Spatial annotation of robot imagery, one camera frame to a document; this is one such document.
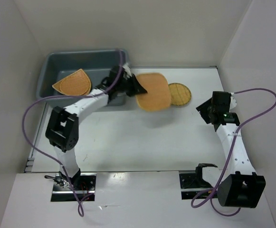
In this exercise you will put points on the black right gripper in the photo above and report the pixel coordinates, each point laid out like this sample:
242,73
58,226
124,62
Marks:
202,108

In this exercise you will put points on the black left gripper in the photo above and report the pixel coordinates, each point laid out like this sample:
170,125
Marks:
137,88

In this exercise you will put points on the rounded tan woven tray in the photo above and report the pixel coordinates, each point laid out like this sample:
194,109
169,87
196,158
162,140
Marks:
158,96

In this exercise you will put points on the round yellow-green woven tray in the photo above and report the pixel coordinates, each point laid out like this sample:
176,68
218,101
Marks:
180,94

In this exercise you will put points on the round orange woven tray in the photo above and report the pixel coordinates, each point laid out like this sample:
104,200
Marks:
76,83

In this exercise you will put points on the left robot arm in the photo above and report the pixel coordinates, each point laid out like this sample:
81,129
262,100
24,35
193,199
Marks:
63,126

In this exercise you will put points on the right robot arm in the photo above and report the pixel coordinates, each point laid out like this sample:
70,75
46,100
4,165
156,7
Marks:
238,185

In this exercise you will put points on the grey plastic bin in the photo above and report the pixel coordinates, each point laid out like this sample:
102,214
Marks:
96,64

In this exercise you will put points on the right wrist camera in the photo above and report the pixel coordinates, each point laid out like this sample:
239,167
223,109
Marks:
233,102

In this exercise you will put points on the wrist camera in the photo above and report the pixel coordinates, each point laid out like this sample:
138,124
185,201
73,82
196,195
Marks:
127,70
233,102

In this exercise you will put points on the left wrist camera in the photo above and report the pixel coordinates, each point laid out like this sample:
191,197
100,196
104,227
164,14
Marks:
127,70

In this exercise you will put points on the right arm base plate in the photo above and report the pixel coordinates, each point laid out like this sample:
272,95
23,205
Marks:
191,183

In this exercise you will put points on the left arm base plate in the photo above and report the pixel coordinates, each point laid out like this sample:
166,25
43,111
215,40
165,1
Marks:
84,188

